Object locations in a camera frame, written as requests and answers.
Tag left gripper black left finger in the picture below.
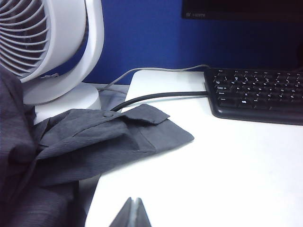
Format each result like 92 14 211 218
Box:
108 197 135 227

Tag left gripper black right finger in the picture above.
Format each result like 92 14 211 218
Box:
135 198 152 227

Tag dark grey cloth shirt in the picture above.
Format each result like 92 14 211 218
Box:
0 67 195 227

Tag black computer keyboard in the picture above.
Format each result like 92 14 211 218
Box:
203 67 303 126

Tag white desk fan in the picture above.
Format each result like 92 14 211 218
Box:
0 0 105 126

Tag black computer monitor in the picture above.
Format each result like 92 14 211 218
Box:
181 0 303 21

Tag black keyboard cable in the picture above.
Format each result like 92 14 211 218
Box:
110 90 209 112

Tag grey fan cable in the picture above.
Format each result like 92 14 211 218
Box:
96 63 211 92

